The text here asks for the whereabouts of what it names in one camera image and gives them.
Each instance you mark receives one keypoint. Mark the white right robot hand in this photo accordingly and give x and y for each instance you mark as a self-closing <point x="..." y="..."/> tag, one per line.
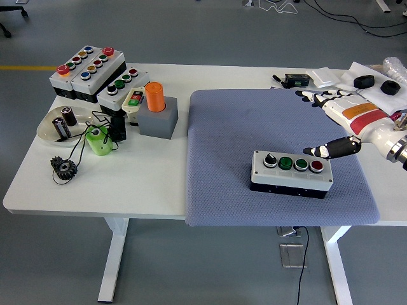
<point x="359" y="116"/>

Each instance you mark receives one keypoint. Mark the four-button control box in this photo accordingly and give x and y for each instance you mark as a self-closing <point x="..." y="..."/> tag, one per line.
<point x="111" y="98"/>
<point x="291" y="174"/>

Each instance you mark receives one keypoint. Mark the five-button box red mushroom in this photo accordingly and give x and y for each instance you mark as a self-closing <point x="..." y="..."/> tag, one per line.
<point x="95" y="76"/>
<point x="63" y="81"/>

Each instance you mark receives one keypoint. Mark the white foam sheet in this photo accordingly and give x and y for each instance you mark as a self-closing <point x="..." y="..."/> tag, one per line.
<point x="378" y="97"/>

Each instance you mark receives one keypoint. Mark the clear bubble wrap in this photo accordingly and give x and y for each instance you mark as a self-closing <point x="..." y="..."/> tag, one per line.
<point x="395" y="68"/>

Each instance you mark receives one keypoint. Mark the black meter module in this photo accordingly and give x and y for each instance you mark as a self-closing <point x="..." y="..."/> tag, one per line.
<point x="296" y="80"/>

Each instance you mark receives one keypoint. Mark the small black plug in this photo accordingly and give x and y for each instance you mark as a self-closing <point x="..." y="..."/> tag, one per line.
<point x="277" y="78"/>

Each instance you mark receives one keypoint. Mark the grey-blue textured mat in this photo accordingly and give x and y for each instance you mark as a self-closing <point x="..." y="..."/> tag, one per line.
<point x="229" y="143"/>

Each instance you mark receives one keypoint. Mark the white table leg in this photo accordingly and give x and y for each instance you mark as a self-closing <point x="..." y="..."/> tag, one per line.
<point x="113" y="254"/>
<point x="337" y="263"/>

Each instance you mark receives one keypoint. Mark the metal floor socket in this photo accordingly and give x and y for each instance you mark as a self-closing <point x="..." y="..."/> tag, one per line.
<point x="291" y="255"/>

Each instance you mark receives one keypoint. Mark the grey block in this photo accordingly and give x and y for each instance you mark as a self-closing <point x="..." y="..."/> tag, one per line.
<point x="157" y="122"/>

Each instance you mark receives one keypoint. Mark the orange cylinder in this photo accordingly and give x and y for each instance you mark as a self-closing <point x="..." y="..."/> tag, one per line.
<point x="154" y="97"/>

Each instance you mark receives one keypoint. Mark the small black device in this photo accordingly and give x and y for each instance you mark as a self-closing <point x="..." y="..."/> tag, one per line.
<point x="117" y="128"/>

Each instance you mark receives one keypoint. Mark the green plastic cylinder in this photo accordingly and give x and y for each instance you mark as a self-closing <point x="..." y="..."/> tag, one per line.
<point x="99" y="143"/>

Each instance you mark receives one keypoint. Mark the black cylindrical capacitor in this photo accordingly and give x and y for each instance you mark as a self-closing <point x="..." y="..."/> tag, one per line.
<point x="61" y="127"/>
<point x="69" y="117"/>

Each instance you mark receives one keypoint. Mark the black metal gear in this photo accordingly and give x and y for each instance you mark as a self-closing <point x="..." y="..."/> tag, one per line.
<point x="65" y="168"/>

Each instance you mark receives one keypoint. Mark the clear shallow dish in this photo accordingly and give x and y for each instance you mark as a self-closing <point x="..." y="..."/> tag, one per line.
<point x="47" y="130"/>

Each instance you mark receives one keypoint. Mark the black office chair base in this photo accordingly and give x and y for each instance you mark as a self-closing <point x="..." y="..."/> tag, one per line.
<point x="6" y="31"/>

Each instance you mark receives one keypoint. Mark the beige three-button pendant switch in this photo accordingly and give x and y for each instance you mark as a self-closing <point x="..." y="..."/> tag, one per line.
<point x="133" y="100"/>

